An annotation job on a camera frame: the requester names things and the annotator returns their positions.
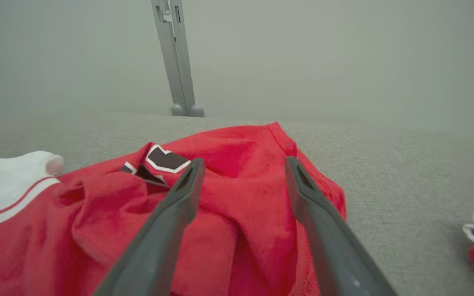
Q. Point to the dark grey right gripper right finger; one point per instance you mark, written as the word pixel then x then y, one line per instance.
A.
pixel 331 246

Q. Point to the grey metal post rounded foot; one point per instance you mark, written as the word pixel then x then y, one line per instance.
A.
pixel 177 61

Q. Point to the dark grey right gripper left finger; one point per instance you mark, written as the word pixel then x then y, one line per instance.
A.
pixel 163 234

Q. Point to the red white sports jersey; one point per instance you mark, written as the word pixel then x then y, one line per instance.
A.
pixel 241 193

